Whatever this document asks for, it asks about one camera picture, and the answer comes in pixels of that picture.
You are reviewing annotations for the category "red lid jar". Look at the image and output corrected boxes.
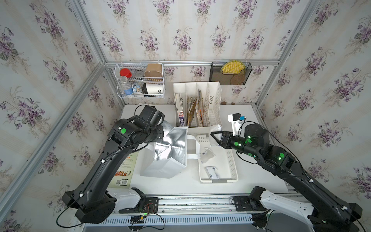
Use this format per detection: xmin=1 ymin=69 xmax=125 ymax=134
xmin=119 ymin=68 xmax=132 ymax=78

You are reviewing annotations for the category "colourful human history book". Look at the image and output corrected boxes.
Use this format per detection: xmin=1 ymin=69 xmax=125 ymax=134
xmin=197 ymin=90 xmax=207 ymax=127

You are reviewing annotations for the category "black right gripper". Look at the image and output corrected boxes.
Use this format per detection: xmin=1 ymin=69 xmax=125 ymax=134
xmin=210 ymin=131 xmax=262 ymax=161

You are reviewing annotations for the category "white plastic file organizer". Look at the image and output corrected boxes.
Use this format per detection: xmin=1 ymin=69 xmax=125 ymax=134
xmin=173 ymin=82 xmax=222 ymax=128

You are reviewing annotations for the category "white perforated plastic tray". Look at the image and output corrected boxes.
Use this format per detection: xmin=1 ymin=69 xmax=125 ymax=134
xmin=196 ymin=134 xmax=239 ymax=184

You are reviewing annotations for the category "woven brown round coaster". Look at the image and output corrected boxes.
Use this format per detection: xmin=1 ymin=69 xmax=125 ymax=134
xmin=230 ymin=73 xmax=245 ymax=86

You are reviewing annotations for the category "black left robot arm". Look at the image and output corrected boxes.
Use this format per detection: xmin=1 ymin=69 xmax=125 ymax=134
xmin=62 ymin=105 xmax=165 ymax=224

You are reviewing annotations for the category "white insulated delivery bag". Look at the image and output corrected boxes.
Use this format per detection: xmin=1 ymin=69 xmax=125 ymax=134
xmin=140 ymin=121 xmax=200 ymax=179

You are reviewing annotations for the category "white wire wall basket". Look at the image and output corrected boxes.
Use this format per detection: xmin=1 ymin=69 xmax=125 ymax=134
xmin=114 ymin=62 xmax=166 ymax=99

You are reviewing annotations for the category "clear gel ice pack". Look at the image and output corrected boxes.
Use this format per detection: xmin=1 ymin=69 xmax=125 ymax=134
xmin=200 ymin=148 xmax=215 ymax=164

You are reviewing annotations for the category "science encyclopedia book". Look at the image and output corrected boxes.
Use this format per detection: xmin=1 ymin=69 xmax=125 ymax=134
xmin=174 ymin=93 xmax=186 ymax=127

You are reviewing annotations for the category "clear plastic water bottle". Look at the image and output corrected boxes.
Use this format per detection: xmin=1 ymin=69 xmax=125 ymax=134
xmin=118 ymin=76 xmax=133 ymax=95

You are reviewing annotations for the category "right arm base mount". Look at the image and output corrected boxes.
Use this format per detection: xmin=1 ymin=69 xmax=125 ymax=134
xmin=232 ymin=186 xmax=315 ymax=228

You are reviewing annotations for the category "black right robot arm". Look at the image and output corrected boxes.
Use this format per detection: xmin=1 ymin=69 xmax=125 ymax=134
xmin=211 ymin=123 xmax=362 ymax=232

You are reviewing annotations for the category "black mesh wall basket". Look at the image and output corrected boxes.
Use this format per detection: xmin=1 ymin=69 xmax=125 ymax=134
xmin=209 ymin=62 xmax=252 ymax=86

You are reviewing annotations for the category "white black cylinder cup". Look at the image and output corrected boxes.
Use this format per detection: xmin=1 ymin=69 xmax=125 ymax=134
xmin=143 ymin=83 xmax=164 ymax=95

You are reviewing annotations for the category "white blue ice pack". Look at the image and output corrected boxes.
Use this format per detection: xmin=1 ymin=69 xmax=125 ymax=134
xmin=205 ymin=166 xmax=220 ymax=180

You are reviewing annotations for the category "green history picture book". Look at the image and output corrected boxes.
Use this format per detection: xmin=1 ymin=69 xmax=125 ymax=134
xmin=108 ymin=152 xmax=139 ymax=189

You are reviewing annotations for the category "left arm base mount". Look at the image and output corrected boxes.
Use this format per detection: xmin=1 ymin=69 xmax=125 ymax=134
xmin=108 ymin=188 xmax=159 ymax=214

